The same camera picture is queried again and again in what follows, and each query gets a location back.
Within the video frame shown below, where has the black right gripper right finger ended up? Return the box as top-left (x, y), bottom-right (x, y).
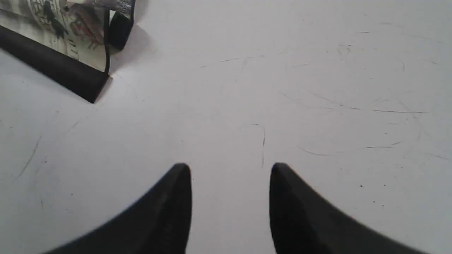
top-left (269, 163), bottom-right (420, 254)

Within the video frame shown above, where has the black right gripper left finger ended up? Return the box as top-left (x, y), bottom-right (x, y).
top-left (49, 163), bottom-right (192, 254)

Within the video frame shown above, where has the painted paper folding fan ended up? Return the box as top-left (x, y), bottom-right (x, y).
top-left (0, 0), bottom-right (136, 103)

